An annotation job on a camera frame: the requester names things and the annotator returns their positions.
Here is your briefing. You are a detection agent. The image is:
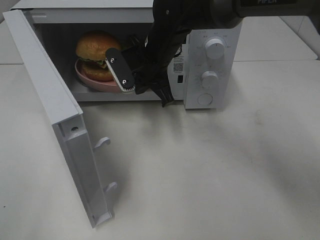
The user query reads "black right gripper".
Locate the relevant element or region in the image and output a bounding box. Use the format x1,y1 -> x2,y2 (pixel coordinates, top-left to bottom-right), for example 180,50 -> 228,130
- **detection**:
105,0 -> 193,107

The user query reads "pink round plate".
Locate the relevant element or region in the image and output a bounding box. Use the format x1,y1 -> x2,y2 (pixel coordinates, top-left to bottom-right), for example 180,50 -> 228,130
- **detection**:
74,59 -> 121,93

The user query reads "burger with lettuce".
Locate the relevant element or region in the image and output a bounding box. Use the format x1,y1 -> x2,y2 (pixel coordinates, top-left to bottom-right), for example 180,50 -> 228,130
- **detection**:
75,30 -> 122,82

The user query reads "white round door release button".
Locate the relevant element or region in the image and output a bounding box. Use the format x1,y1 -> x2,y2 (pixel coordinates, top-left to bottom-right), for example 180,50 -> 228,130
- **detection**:
197,93 -> 213,106

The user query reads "white microwave door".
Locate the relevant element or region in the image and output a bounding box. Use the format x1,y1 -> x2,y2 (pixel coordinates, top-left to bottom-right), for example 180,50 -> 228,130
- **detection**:
3,10 -> 117,228

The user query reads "white warning label sticker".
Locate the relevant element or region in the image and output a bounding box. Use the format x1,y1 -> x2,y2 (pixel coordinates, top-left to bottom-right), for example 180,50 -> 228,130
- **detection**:
172,52 -> 185,74

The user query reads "white microwave oven body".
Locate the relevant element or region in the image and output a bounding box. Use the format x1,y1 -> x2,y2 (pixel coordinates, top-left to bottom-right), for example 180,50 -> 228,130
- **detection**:
8,0 -> 242,109

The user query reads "white lower microwave knob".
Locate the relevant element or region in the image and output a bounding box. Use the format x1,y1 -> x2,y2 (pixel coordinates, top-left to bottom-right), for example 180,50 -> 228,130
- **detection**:
201,70 -> 219,89

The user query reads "white microwave knob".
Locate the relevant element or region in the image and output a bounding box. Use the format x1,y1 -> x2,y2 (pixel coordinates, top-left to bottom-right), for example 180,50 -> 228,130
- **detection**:
201,70 -> 219,89
204,37 -> 225,60

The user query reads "white upper microwave knob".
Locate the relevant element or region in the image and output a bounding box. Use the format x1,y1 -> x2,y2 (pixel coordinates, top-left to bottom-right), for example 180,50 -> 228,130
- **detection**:
204,37 -> 225,60

